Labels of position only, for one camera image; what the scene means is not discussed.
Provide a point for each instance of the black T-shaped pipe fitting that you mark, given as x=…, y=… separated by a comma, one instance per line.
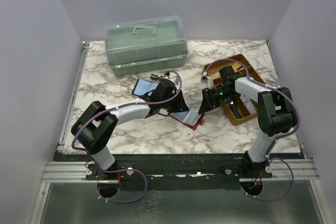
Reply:
x=158, y=78

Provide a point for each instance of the smartphone with blue screen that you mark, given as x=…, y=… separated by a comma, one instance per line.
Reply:
x=144, y=87

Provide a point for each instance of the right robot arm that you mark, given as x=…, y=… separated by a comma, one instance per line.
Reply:
x=276, y=114

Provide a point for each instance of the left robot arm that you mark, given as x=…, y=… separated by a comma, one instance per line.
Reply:
x=95, y=126

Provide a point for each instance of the green plastic storage box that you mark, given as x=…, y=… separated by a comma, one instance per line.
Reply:
x=146, y=45

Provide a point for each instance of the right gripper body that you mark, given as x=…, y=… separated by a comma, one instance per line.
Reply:
x=210, y=99

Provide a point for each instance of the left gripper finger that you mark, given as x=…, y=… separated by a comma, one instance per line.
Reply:
x=171, y=109
x=182, y=106

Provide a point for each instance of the red card holder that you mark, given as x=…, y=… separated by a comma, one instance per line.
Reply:
x=191, y=118

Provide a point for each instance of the brown woven tray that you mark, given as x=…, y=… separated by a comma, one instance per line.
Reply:
x=240, y=65

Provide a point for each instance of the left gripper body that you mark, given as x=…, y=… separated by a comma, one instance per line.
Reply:
x=175, y=101

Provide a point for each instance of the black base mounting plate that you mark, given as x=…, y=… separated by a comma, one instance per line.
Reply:
x=177, y=171

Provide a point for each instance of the black tool in tray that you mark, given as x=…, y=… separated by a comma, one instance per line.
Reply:
x=235, y=106

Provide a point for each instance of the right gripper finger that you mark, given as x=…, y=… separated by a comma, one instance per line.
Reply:
x=206, y=105
x=214, y=102

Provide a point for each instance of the aluminium rail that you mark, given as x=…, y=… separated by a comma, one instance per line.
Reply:
x=76, y=172

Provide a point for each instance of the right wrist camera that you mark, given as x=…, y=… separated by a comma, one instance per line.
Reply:
x=209, y=81

